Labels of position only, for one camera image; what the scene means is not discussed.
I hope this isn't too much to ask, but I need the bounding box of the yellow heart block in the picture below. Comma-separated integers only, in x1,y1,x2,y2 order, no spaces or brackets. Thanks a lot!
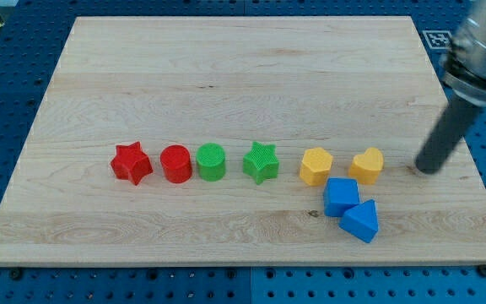
348,147,385,185

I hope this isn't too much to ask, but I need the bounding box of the white fiducial marker tag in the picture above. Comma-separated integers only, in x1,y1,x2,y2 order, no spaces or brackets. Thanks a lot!
423,30,451,50

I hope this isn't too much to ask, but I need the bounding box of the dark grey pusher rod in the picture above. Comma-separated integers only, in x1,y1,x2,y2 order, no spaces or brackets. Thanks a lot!
414,94,480,175

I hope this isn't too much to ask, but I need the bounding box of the blue cube block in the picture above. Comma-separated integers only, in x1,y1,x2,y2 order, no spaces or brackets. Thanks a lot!
323,177,360,217

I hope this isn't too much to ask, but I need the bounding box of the yellow hexagon block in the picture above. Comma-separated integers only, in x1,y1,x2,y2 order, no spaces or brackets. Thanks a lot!
300,147,334,187

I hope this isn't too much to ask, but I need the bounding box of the blue triangle block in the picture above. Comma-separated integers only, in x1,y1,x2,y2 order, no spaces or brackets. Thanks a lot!
339,199,380,243

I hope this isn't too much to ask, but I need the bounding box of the wooden board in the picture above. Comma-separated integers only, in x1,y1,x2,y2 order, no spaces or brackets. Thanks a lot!
0,17,486,267

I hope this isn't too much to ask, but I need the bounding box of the green cylinder block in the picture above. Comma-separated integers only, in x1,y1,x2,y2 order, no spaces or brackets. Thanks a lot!
196,143,226,182

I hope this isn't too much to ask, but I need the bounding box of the red cylinder block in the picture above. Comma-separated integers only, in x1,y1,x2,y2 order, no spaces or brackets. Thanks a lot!
159,145,192,183

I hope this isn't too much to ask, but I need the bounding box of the green star block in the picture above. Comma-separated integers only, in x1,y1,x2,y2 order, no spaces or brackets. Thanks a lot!
242,141,279,185

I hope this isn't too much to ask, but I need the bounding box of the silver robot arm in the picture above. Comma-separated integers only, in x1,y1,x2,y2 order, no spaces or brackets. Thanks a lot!
441,0,486,106

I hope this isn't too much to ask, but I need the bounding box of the red star block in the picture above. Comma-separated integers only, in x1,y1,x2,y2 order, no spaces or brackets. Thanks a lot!
111,141,154,186

